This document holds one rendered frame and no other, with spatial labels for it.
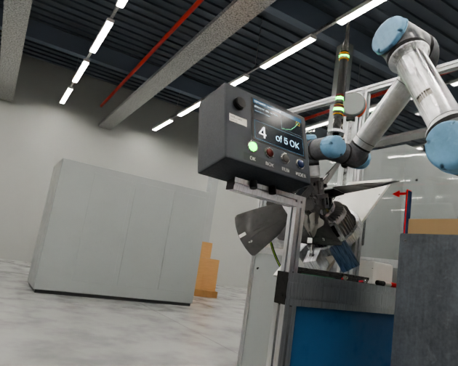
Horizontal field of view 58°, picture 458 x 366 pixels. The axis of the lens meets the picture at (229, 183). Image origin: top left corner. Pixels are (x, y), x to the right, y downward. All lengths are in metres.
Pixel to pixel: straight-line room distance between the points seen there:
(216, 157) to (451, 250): 0.58
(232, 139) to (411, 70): 0.58
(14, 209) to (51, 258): 6.72
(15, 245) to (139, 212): 6.87
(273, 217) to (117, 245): 5.41
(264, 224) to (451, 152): 0.94
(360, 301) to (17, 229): 12.60
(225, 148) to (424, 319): 0.61
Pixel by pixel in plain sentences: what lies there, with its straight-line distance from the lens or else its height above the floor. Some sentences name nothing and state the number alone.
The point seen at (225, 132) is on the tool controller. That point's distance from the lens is 0.89.
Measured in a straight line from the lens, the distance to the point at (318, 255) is 1.71.
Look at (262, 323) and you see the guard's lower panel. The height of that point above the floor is 0.49.
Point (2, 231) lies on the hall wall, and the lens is 13.46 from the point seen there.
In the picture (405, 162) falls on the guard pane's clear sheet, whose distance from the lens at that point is 2.47.
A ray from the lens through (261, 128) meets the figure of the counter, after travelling 0.97.
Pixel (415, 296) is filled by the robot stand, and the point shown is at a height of 0.85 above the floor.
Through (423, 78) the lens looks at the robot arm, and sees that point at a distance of 1.23.
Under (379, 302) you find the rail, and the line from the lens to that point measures 1.36.
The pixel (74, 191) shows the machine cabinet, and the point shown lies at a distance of 6.92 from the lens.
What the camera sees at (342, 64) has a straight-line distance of 1.93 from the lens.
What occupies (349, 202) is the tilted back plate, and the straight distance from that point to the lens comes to 2.09.
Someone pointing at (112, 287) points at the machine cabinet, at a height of 0.18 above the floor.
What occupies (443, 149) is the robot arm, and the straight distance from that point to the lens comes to 1.09.
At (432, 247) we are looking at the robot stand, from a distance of 1.12.
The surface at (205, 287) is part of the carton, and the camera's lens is 9.92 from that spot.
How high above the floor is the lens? 0.86
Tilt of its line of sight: 11 degrees up
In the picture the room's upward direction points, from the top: 9 degrees clockwise
